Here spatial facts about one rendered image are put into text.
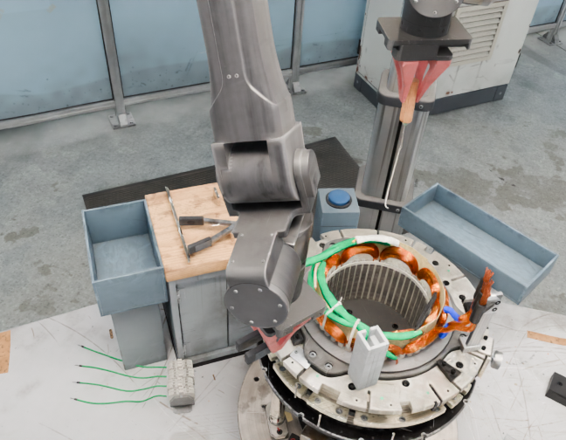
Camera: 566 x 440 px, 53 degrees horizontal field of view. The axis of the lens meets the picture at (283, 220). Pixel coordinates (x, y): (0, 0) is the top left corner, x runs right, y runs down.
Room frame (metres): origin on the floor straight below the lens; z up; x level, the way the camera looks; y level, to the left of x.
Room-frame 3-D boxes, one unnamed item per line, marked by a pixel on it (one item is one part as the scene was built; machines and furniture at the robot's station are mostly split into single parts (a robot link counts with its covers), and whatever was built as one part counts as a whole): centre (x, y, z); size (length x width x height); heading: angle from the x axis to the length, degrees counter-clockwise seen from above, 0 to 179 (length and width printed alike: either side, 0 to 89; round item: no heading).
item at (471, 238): (0.72, -0.34, 0.92); 0.25 x 0.11 x 0.28; 46
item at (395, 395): (0.51, -0.14, 1.09); 0.32 x 0.32 x 0.01
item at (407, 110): (0.66, -0.15, 1.34); 0.02 x 0.02 x 0.06
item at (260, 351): (0.38, 0.01, 1.17); 0.04 x 0.01 x 0.02; 128
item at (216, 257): (0.70, 0.12, 1.05); 0.20 x 0.19 x 0.02; 112
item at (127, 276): (0.64, 0.26, 0.92); 0.17 x 0.11 x 0.28; 22
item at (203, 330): (0.70, 0.12, 0.91); 0.19 x 0.19 x 0.26; 22
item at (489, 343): (0.46, -0.29, 1.07); 0.04 x 0.02 x 0.05; 160
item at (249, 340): (0.39, 0.03, 1.17); 0.04 x 0.01 x 0.02; 128
